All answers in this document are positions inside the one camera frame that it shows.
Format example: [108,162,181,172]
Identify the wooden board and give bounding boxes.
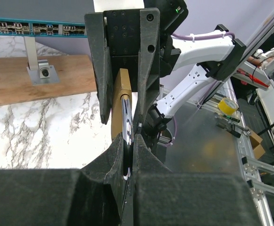
[0,55,96,106]

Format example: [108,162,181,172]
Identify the yellow tape roll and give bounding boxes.
[218,97,239,115]

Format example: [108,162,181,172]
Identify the metal switch stand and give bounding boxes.
[24,36,60,86]

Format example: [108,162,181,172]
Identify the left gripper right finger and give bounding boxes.
[132,134,261,226]

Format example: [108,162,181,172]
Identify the teal network switch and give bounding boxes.
[0,18,87,38]

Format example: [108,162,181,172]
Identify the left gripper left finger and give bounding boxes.
[0,135,124,226]

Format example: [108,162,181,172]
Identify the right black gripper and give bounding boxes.
[84,0,160,124]

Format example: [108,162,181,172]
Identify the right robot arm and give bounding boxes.
[84,0,246,143]

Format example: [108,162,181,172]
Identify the large brass padlock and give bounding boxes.
[111,68,134,180]

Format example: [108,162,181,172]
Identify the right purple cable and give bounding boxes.
[165,32,236,146]

